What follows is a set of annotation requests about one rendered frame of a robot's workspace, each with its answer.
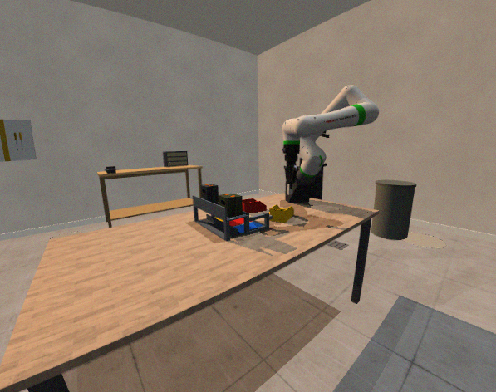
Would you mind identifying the yellow bin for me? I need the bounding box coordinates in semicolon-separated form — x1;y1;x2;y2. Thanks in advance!
269;204;294;223

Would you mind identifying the red bin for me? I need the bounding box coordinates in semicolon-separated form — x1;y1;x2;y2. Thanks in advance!
243;198;266;213

